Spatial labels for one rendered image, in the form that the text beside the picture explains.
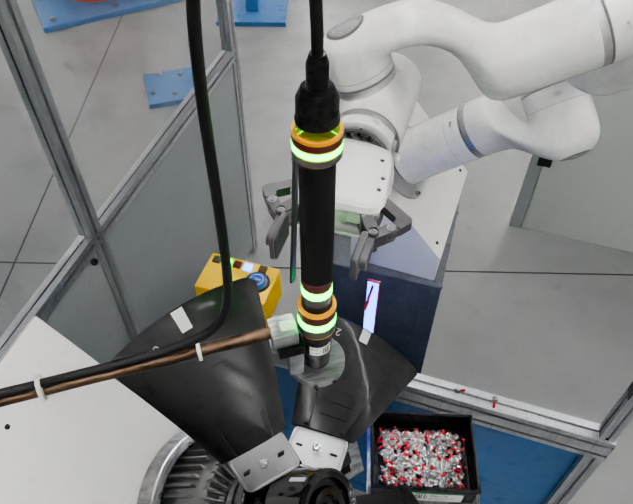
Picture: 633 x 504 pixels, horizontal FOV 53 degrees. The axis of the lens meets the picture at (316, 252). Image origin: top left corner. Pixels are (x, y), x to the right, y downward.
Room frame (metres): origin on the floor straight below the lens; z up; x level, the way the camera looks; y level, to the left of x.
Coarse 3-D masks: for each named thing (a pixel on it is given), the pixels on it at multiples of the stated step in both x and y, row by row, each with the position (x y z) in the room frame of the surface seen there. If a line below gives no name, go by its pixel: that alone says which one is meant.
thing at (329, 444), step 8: (296, 432) 0.44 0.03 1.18; (304, 432) 0.44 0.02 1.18; (312, 432) 0.44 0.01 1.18; (320, 432) 0.44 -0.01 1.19; (296, 440) 0.43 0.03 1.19; (304, 440) 0.43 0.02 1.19; (312, 440) 0.43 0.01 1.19; (320, 440) 0.43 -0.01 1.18; (328, 440) 0.43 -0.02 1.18; (336, 440) 0.43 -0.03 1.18; (344, 440) 0.43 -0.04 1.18; (296, 448) 0.42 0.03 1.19; (304, 448) 0.42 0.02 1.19; (328, 448) 0.42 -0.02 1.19; (336, 448) 0.42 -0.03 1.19; (344, 448) 0.42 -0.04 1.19; (304, 456) 0.40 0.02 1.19; (312, 456) 0.40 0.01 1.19; (320, 456) 0.40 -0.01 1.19; (328, 456) 0.40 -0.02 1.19; (344, 456) 0.40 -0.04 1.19; (304, 464) 0.39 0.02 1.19; (312, 464) 0.39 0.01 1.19; (320, 464) 0.39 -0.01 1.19; (328, 464) 0.39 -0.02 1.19; (336, 464) 0.39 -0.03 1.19
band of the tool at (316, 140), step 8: (296, 128) 0.43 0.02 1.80; (336, 128) 0.43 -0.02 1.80; (296, 136) 0.40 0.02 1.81; (304, 136) 0.43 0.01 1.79; (312, 136) 0.44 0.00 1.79; (320, 136) 0.44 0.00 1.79; (328, 136) 0.43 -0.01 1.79; (336, 136) 0.40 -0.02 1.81; (304, 144) 0.40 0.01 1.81; (312, 144) 0.39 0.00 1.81; (320, 144) 0.39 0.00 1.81; (328, 144) 0.39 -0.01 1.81; (304, 152) 0.40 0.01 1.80; (328, 152) 0.39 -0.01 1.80; (304, 160) 0.40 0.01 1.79; (328, 160) 0.39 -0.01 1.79
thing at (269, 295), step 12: (216, 264) 0.88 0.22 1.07; (204, 276) 0.85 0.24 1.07; (216, 276) 0.85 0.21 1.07; (240, 276) 0.85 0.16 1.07; (276, 276) 0.85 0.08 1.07; (204, 288) 0.82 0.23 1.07; (264, 288) 0.82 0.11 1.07; (276, 288) 0.84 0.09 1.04; (264, 300) 0.79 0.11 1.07; (276, 300) 0.84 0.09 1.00; (264, 312) 0.78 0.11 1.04
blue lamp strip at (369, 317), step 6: (372, 282) 0.74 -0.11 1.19; (372, 294) 0.74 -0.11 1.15; (372, 300) 0.74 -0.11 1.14; (372, 306) 0.74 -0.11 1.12; (366, 312) 0.74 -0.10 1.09; (372, 312) 0.74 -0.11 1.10; (366, 318) 0.74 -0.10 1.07; (372, 318) 0.74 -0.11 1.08; (366, 324) 0.74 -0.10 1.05; (372, 324) 0.74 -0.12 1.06; (372, 330) 0.74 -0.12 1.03
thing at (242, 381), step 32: (256, 288) 0.55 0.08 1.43; (160, 320) 0.48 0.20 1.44; (192, 320) 0.49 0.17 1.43; (256, 320) 0.51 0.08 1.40; (128, 352) 0.44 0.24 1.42; (224, 352) 0.46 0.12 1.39; (256, 352) 0.47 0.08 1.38; (128, 384) 0.42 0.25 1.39; (160, 384) 0.42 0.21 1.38; (192, 384) 0.43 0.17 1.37; (224, 384) 0.43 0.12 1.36; (256, 384) 0.44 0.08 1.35; (192, 416) 0.40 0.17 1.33; (224, 416) 0.40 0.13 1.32; (256, 416) 0.41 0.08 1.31; (224, 448) 0.37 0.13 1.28
